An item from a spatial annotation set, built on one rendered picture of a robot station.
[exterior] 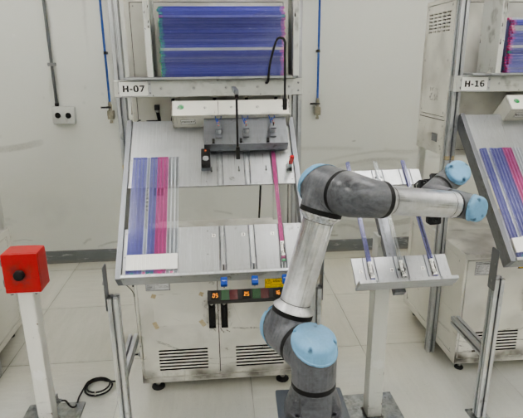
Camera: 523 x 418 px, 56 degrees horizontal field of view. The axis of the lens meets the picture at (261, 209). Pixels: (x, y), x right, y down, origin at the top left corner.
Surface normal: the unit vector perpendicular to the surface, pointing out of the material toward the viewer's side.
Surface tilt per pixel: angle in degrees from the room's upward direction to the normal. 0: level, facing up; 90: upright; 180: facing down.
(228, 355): 90
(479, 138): 44
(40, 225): 90
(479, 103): 90
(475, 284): 90
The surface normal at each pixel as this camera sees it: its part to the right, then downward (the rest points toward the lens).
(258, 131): 0.05, -0.49
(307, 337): 0.05, -0.92
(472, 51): 0.09, 0.29
